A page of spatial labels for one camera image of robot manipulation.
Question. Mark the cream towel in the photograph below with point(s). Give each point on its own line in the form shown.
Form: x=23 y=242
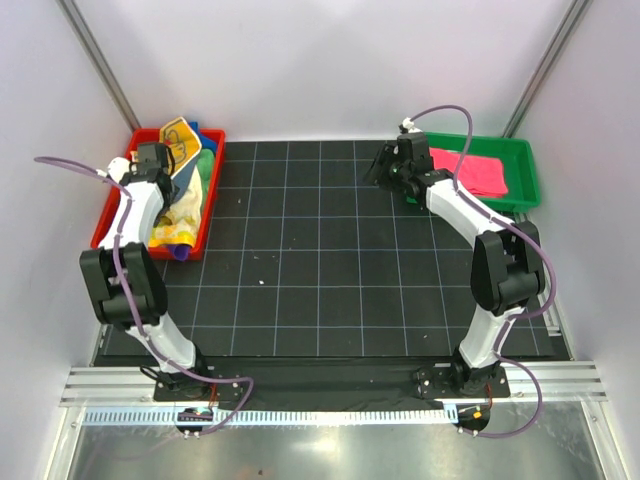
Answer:
x=180 y=224

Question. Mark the right aluminium corner post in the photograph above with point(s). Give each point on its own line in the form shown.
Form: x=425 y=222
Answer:
x=561 y=38

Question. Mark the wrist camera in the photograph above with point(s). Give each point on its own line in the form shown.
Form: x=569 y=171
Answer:
x=408 y=126
x=116 y=169

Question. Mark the left aluminium corner post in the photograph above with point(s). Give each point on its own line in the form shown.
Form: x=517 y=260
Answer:
x=96 y=57

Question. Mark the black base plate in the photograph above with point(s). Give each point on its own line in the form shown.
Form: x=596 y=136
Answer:
x=349 y=384

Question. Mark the purple towel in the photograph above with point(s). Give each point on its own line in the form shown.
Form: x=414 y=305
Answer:
x=180 y=252

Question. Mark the yellow and blue towel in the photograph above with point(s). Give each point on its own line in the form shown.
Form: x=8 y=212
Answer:
x=183 y=142

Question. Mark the aluminium frame rail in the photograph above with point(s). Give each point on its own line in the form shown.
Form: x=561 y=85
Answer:
x=560 y=381

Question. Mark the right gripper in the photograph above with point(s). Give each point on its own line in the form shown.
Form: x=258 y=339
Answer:
x=377 y=172

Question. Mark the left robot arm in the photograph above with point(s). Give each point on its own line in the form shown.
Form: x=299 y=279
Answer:
x=124 y=286

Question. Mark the slotted cable duct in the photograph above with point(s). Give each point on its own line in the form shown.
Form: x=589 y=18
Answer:
x=184 y=416

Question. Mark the black grid mat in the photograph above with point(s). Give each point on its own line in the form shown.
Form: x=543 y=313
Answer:
x=303 y=259

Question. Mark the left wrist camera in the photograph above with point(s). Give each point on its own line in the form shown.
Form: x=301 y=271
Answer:
x=116 y=169

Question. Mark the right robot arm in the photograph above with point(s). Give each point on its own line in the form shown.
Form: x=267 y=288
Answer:
x=506 y=269

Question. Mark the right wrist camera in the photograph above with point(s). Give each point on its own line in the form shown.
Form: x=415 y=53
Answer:
x=408 y=126

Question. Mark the aluminium corner post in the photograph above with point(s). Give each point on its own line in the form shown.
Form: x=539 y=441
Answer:
x=561 y=38
x=96 y=57

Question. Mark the green towel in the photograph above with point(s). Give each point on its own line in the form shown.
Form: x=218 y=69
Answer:
x=206 y=165

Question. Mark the green plastic bin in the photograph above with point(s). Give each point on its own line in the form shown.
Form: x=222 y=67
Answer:
x=519 y=168

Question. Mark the pink towel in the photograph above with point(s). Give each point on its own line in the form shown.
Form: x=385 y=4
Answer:
x=481 y=176

